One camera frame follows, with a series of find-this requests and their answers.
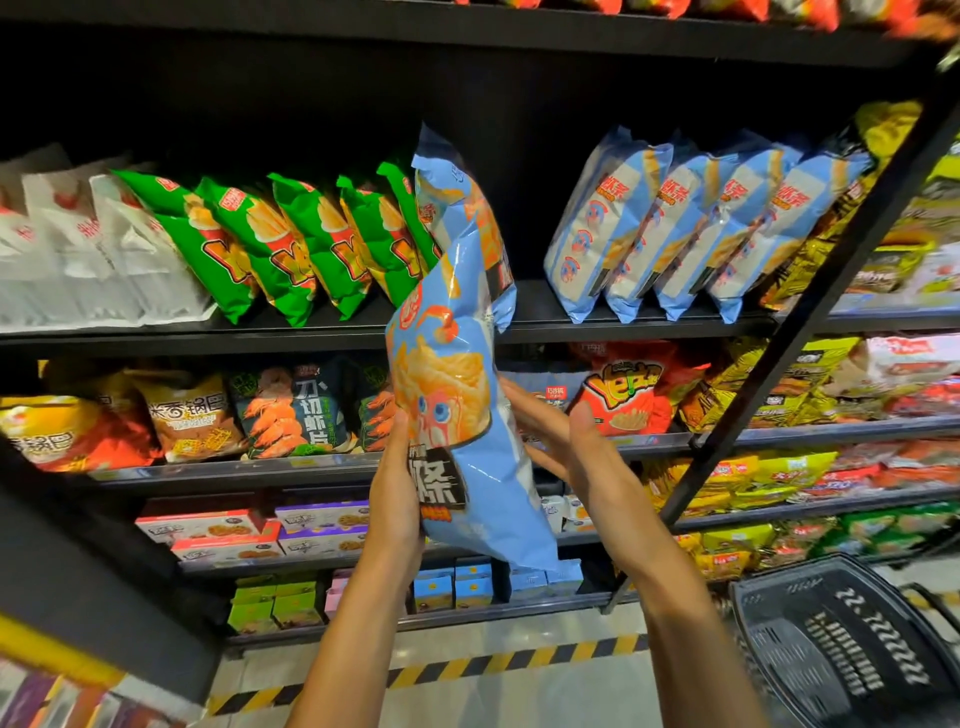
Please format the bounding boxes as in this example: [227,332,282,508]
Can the person's right hand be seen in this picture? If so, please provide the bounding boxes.
[499,378,669,569]

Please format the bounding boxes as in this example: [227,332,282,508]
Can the person's left hand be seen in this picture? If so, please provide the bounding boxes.
[367,409,426,584]

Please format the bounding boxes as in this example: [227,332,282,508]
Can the row of small blue boxes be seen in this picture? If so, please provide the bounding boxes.
[412,558,587,614]

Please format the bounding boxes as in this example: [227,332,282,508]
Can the row of orange chip bags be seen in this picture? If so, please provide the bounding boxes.
[570,342,707,440]

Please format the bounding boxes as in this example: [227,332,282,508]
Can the dark shrimp chip bags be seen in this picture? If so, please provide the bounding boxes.
[502,360,594,414]
[232,360,354,459]
[352,360,399,452]

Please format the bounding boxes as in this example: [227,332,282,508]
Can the tan snack bag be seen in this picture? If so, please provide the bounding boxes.
[127,367,249,464]

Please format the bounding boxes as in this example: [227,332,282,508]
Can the row of green snack bags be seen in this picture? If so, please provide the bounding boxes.
[112,157,440,329]

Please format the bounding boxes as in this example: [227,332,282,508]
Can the orange yellow snack bag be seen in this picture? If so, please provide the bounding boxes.
[0,393,159,474]

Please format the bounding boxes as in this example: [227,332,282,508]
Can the row of plain white bags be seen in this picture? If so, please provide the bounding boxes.
[0,145,219,332]

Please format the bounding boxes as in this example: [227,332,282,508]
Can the black metal shelf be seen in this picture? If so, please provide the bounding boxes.
[0,0,960,728]

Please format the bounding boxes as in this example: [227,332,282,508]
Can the row of orange snack bags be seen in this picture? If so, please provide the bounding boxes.
[450,0,960,39]

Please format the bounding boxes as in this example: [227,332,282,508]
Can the person's left forearm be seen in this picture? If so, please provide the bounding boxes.
[285,562,426,728]

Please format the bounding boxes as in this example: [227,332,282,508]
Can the black shopping basket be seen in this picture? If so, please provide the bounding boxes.
[730,555,960,728]

